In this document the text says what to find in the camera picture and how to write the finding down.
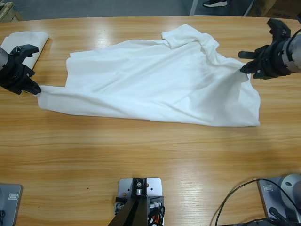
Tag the grey base plate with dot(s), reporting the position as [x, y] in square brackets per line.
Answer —
[11, 204]
[266, 195]

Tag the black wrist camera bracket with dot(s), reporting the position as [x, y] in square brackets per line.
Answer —
[28, 49]
[279, 27]

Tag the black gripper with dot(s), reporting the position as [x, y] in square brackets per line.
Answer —
[275, 61]
[13, 75]

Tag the cardboard box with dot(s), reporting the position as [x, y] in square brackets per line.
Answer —
[277, 7]

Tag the black sneaker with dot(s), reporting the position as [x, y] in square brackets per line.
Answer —
[215, 2]

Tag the wooden pallet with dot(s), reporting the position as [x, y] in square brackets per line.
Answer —
[9, 13]

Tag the folded white cloth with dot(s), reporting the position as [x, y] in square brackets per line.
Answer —
[35, 40]

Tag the white metal leg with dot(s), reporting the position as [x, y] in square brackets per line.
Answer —
[194, 7]

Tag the white t-shirt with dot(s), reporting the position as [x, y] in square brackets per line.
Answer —
[141, 82]

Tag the grey metal leg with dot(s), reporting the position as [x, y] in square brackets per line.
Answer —
[249, 8]

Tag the white mount block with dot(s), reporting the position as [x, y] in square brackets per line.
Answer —
[155, 188]

